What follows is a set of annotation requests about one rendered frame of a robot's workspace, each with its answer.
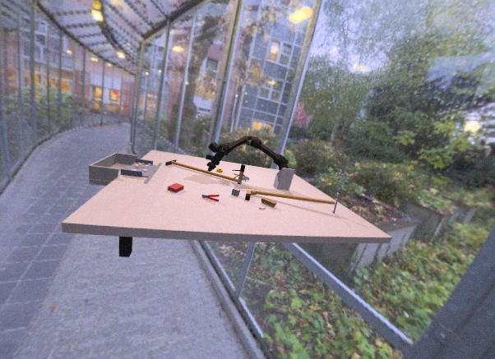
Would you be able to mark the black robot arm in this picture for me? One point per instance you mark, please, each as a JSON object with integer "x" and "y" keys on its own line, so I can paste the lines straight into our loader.
{"x": 256, "y": 143}

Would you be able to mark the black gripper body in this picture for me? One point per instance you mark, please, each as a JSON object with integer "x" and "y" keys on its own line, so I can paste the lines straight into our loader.
{"x": 214, "y": 162}

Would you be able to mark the red square tile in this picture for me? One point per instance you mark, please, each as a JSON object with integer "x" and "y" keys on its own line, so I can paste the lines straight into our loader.
{"x": 175, "y": 188}

